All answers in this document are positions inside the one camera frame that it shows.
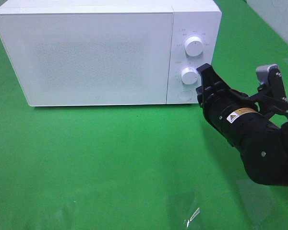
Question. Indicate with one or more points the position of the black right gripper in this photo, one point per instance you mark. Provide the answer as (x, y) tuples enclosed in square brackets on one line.
[(225, 112)]

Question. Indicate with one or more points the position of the round white door button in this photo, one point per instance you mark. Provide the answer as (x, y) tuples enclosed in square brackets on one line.
[(185, 95)]

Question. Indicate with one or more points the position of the white microwave door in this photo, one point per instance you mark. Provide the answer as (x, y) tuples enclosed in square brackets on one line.
[(89, 59)]

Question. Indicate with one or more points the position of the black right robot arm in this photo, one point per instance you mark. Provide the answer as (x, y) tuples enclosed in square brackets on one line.
[(257, 125)]

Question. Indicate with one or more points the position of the lower white microwave knob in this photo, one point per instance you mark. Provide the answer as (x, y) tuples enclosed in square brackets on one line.
[(189, 76)]

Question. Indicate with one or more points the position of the white microwave knob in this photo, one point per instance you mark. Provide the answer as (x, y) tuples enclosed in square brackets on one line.
[(193, 46), (189, 76)]

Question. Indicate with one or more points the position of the upper white microwave knob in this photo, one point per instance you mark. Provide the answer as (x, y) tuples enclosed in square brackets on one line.
[(193, 46)]

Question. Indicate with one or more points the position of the white microwave oven body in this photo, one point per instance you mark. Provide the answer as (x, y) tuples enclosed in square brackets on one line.
[(190, 18)]

